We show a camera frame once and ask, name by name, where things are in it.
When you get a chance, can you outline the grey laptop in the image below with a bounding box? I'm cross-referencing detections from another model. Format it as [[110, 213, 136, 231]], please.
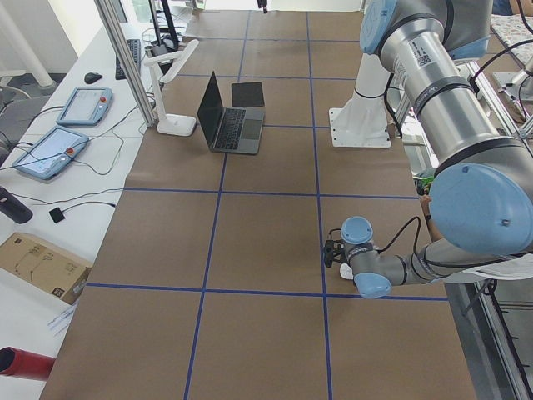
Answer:
[[197, 72, 265, 155]]

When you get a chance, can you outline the white computer mouse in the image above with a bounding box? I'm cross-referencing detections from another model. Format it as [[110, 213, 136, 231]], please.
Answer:
[[339, 263, 354, 281]]

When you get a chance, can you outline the black mouse pad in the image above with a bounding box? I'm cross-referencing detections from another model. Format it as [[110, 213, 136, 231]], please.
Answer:
[[232, 82, 265, 108]]

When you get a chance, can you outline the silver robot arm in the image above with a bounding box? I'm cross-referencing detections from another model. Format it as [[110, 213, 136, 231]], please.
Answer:
[[341, 1, 532, 298]]

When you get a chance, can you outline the white desk lamp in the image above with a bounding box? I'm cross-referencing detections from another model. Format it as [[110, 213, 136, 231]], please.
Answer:
[[142, 39, 200, 137]]

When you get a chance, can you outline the black desk mouse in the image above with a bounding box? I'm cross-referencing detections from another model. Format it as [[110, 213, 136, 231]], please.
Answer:
[[84, 72, 102, 84]]

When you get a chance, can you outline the person in white shirt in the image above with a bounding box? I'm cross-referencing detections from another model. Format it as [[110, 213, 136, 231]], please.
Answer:
[[420, 194, 443, 242]]

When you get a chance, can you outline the upper teach pendant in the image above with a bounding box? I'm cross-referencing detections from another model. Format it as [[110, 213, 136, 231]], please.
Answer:
[[56, 87, 113, 128]]

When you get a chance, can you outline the teach pendant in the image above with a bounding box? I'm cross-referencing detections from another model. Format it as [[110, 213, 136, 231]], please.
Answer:
[[12, 126, 89, 180], [56, 87, 113, 128]]

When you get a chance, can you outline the black keyboard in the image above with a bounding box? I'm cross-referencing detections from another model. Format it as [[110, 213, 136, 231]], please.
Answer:
[[114, 38, 142, 81]]

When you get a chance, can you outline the small black puck device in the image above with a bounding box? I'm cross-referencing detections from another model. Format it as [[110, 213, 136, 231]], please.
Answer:
[[49, 207, 66, 223]]

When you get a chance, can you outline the lower teach pendant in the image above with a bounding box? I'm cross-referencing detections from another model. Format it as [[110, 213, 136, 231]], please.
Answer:
[[12, 126, 89, 180]]

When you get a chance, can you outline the cardboard box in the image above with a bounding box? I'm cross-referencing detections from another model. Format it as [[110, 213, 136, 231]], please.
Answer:
[[1, 232, 92, 305]]

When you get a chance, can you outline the black water bottle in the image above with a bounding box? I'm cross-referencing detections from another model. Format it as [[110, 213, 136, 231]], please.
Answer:
[[0, 187, 33, 224]]

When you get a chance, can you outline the red fire extinguisher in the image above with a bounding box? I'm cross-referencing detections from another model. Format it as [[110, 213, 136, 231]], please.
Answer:
[[1, 347, 56, 381]]

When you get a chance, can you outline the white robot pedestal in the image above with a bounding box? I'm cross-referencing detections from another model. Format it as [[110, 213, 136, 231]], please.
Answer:
[[328, 54, 391, 148]]

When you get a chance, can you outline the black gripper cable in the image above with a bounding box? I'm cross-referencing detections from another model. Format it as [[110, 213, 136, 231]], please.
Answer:
[[374, 215, 422, 256]]

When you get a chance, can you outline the aluminium frame post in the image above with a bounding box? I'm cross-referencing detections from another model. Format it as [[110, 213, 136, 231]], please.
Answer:
[[94, 0, 157, 128]]

